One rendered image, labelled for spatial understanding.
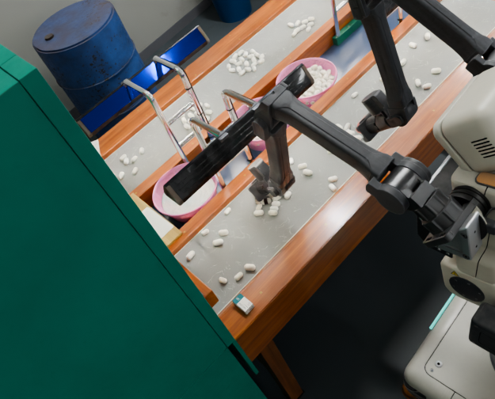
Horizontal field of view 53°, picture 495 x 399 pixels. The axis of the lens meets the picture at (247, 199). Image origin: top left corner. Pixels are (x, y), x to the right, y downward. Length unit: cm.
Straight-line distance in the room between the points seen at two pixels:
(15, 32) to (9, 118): 298
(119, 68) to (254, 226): 175
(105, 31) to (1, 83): 237
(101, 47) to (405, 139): 191
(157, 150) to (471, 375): 148
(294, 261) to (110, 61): 196
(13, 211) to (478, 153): 87
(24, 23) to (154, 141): 175
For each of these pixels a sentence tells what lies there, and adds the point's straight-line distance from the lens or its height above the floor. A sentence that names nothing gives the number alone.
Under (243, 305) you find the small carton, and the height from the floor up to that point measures 78.
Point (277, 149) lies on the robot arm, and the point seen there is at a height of 115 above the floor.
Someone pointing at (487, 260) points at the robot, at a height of 90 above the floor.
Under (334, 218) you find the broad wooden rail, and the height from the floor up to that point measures 76.
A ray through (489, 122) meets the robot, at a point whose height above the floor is 137.
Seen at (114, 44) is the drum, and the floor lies 69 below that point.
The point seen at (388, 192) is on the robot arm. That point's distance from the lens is 107.
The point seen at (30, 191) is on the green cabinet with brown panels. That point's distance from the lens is 83.
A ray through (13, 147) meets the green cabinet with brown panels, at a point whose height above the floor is 171.
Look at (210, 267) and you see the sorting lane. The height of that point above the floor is 74.
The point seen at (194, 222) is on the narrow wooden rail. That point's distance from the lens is 182.
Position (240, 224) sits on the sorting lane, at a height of 74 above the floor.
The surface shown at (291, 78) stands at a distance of 167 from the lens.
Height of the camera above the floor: 211
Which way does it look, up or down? 48 degrees down
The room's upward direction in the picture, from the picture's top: 24 degrees counter-clockwise
